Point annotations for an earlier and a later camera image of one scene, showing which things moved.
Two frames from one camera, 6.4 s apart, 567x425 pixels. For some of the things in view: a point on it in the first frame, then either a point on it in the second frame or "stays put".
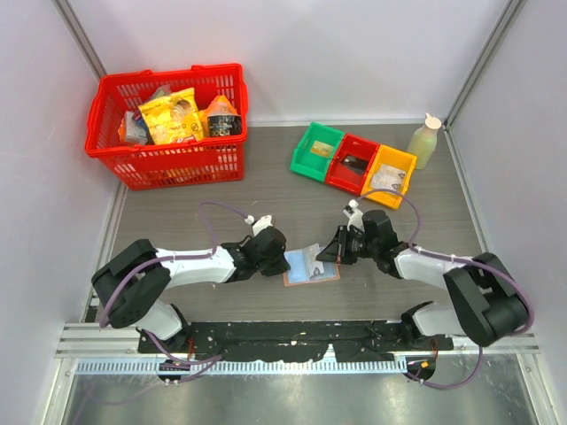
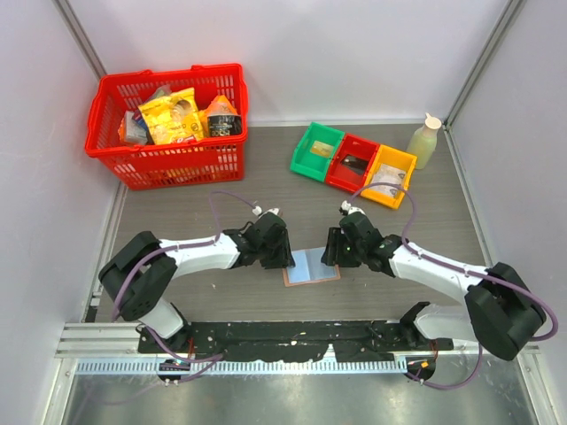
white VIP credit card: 389,178 stays put
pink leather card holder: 305,267 stays put
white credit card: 391,179 stays put
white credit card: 310,262 -> 387,189
